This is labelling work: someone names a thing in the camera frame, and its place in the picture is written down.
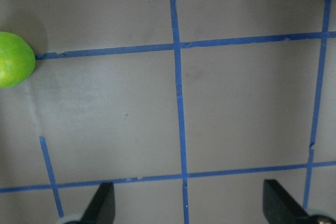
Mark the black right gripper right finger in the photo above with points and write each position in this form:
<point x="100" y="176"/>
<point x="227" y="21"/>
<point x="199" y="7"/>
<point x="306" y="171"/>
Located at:
<point x="279" y="207"/>

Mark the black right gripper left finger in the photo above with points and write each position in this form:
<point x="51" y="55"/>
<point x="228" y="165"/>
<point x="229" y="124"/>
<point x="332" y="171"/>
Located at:
<point x="101" y="209"/>

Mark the green apple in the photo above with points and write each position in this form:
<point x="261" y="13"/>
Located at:
<point x="17" y="60"/>

